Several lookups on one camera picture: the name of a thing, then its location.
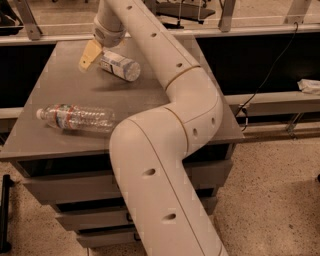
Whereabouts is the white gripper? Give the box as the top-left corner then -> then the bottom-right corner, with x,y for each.
79,16 -> 126,71

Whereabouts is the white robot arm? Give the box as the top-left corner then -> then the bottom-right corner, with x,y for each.
80,0 -> 228,256

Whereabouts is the clear plastic water bottle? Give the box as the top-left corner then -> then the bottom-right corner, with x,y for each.
36,104 -> 116,133

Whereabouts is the black chair base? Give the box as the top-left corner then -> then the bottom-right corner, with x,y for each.
155,0 -> 215,29

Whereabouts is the grey drawer cabinet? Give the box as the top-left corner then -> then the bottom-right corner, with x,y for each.
0,35 -> 246,249

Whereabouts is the top grey drawer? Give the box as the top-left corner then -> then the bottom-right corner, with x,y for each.
23,159 -> 233,205

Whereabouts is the grey drawer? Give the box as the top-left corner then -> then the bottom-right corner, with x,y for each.
23,159 -> 233,205
75,218 -> 208,249
54,196 -> 218,232

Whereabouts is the middle grey drawer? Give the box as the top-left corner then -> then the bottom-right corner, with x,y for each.
54,196 -> 218,232

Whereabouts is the bottom grey drawer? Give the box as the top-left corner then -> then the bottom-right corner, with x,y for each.
75,218 -> 208,249

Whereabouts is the grey metal railing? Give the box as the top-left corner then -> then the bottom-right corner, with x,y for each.
0,0 -> 320,45

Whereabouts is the black stand left edge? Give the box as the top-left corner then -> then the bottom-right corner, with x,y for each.
0,174 -> 14,254

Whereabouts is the white packet on ledge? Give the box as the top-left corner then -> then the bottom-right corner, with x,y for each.
298,79 -> 320,95

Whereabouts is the black cable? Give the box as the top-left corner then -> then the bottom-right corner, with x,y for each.
233,21 -> 299,133

